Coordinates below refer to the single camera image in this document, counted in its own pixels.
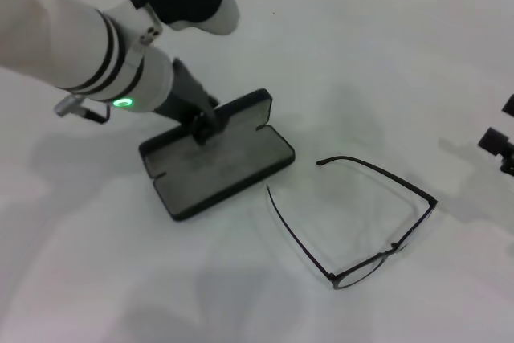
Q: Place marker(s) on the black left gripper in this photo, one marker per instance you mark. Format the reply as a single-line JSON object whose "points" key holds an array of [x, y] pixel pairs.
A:
{"points": [[186, 94]]}

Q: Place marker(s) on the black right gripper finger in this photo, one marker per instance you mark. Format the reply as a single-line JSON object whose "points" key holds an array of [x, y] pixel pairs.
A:
{"points": [[510, 106], [504, 150]]}

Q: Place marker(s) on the black glasses case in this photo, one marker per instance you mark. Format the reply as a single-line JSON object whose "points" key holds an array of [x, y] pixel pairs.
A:
{"points": [[225, 174]]}

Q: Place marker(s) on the black thin-frame glasses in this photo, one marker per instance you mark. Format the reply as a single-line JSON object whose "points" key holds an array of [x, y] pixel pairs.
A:
{"points": [[431, 199]]}

